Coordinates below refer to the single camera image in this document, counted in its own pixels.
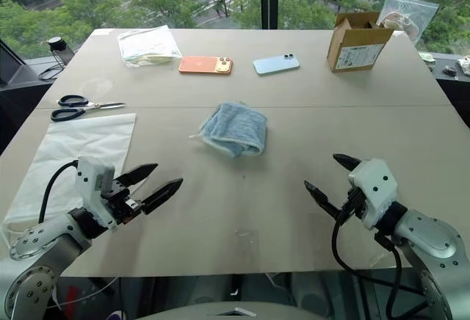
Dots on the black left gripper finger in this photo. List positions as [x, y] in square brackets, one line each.
[161, 193]
[137, 174]

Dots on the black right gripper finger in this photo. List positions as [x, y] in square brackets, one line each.
[347, 161]
[321, 197]

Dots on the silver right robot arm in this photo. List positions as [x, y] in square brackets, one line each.
[426, 239]

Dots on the black side ledge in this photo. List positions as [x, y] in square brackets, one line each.
[18, 74]

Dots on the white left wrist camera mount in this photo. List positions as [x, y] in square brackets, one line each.
[92, 188]

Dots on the light blue smartphone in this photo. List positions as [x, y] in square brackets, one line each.
[276, 65]

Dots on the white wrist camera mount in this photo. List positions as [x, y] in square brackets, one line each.
[92, 188]
[376, 186]

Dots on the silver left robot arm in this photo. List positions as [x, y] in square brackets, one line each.
[44, 239]

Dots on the clear zip plastic bag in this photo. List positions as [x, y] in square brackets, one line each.
[411, 11]

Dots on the small black round device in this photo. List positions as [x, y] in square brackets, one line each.
[60, 50]

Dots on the orange smartphone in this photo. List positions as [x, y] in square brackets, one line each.
[205, 65]

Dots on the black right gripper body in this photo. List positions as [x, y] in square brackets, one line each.
[353, 202]

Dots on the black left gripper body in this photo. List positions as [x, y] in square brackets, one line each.
[123, 202]

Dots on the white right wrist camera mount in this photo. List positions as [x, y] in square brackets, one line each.
[376, 186]

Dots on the small dark round object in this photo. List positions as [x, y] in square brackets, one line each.
[449, 70]

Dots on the brown cardboard box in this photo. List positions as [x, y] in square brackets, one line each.
[358, 46]

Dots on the light blue towel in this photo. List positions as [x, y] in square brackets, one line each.
[235, 129]

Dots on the stack of plastic document sleeves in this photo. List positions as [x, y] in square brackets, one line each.
[148, 46]

